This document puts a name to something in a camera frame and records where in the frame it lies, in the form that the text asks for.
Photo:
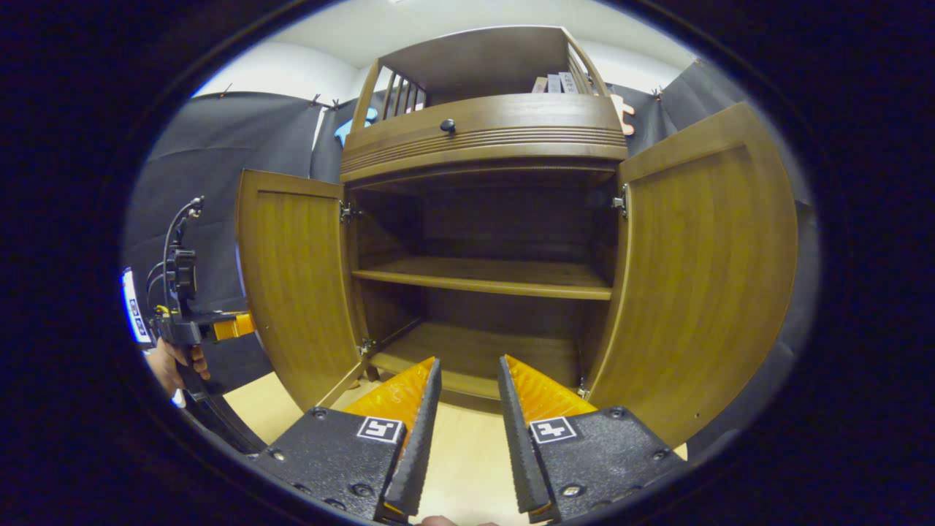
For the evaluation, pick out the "black round drawer knob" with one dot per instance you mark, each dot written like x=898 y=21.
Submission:
x=448 y=126

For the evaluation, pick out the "wooden shoe cabinet door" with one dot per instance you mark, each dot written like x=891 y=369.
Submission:
x=299 y=285
x=701 y=277

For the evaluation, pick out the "tan book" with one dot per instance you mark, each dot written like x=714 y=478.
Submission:
x=539 y=85

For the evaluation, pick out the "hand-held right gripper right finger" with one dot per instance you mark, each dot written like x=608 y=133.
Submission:
x=520 y=453

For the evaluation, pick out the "black backdrop cloth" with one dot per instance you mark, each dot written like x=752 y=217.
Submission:
x=212 y=161

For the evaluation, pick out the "ribbed wooden drawer front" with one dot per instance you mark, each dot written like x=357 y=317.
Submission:
x=526 y=124

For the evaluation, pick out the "metal door hinge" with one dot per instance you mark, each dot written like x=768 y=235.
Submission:
x=365 y=345
x=582 y=389
x=621 y=201
x=348 y=212

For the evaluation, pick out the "white book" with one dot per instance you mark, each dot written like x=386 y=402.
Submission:
x=568 y=82

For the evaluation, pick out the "wooden double-door shoe cabinet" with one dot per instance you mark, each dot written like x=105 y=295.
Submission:
x=475 y=66

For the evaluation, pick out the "wooden inner cabinet shelf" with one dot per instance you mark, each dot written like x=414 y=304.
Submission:
x=482 y=277

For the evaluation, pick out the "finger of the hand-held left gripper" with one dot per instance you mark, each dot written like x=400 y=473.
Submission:
x=234 y=326

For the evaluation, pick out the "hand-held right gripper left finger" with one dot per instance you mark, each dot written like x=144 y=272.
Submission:
x=420 y=453

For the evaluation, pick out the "grey book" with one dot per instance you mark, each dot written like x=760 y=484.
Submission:
x=554 y=83

